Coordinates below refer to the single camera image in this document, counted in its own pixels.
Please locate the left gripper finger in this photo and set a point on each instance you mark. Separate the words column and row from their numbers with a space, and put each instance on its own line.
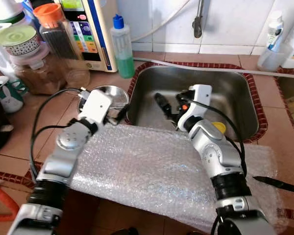
column 123, row 113

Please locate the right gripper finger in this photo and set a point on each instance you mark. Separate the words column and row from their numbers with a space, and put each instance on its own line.
column 163, row 105

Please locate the yellow plastic bowl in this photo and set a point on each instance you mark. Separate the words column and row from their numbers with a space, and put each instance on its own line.
column 219, row 127

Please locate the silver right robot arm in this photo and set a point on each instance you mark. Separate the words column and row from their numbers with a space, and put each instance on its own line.
column 210, row 147

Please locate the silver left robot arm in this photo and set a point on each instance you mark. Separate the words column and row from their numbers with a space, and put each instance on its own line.
column 63, row 152

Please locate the round steel plate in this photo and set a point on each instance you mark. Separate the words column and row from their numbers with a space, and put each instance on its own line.
column 112, row 94

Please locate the green soap bottle blue cap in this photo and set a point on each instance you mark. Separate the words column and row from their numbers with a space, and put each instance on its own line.
column 123, row 66

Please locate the small clear glass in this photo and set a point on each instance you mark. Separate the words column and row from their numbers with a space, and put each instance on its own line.
column 78, row 78

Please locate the clear bubble wrap sheet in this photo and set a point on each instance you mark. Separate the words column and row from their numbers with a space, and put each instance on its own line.
column 147, row 166

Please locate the steel sink basin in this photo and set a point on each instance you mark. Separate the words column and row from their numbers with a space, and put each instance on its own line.
column 235, row 88

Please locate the thin white counter tube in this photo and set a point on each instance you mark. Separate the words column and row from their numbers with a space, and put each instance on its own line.
column 245, row 71

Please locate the beige water purifier machine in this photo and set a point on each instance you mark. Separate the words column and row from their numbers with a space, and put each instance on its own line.
column 90, row 39

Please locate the steel faucet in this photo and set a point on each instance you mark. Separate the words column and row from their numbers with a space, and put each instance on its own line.
column 198, row 24

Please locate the clear jar brown contents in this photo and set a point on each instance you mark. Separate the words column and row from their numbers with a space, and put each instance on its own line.
column 36, row 78

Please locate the clear jar orange lid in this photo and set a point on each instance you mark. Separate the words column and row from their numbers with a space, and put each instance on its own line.
column 59, row 44

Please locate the clear plastic cup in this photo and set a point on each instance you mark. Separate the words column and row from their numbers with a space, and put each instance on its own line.
column 272, row 61

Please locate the white green bunny mug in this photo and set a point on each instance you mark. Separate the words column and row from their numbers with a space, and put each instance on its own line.
column 7, row 98

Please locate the steel sink holding dishes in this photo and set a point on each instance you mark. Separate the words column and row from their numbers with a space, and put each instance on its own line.
column 286, row 85

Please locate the small white blue bottle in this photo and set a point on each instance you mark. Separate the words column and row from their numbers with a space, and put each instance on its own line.
column 275, row 34

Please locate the black flat stick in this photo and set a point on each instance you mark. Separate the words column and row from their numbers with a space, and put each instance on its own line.
column 277, row 183

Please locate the patterned bowl green lid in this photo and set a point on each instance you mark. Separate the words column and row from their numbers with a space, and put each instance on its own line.
column 17, row 36

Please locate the orange plastic stool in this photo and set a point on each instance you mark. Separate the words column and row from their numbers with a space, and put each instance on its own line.
column 2, row 191

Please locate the white bottle green band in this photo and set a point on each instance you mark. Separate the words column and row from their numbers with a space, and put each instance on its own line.
column 5, row 10

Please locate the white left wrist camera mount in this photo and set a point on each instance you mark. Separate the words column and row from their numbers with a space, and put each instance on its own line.
column 95, row 105

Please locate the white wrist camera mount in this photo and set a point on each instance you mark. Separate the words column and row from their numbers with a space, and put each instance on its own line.
column 200, row 93
column 95, row 105

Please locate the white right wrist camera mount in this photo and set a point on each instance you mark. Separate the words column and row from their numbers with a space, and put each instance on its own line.
column 200, row 93

